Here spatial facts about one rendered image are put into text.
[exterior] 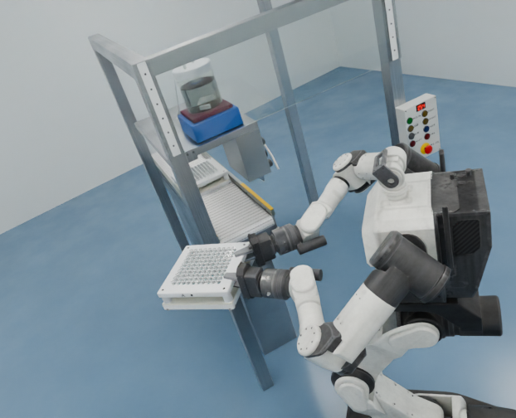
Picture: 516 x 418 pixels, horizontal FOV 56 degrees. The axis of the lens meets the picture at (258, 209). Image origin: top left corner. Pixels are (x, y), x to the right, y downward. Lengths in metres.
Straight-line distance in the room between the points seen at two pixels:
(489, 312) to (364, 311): 0.49
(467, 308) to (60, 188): 4.52
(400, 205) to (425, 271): 0.22
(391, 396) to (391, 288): 0.80
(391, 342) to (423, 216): 0.46
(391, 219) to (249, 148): 0.88
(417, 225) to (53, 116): 4.41
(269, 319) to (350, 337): 1.46
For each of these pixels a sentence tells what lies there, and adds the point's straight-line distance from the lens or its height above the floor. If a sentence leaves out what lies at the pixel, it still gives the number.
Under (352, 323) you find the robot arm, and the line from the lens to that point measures 1.13.
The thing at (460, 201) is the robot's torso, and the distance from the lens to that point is 1.26.
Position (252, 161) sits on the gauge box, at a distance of 1.97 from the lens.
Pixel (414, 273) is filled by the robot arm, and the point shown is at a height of 1.22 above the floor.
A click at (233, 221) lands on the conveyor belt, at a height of 0.83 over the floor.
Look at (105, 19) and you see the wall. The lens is 5.28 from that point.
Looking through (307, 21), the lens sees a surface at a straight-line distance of 1.90.
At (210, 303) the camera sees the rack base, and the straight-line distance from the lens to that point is 1.53.
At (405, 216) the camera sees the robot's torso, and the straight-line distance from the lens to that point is 1.22.
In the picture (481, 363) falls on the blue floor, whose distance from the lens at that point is 2.52.
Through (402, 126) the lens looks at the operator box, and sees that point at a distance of 2.21.
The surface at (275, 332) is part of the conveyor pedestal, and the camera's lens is 2.64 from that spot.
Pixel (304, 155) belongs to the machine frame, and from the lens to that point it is 3.33.
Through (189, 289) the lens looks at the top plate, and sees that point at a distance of 1.53.
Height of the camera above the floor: 1.94
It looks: 30 degrees down
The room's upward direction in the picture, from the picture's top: 18 degrees counter-clockwise
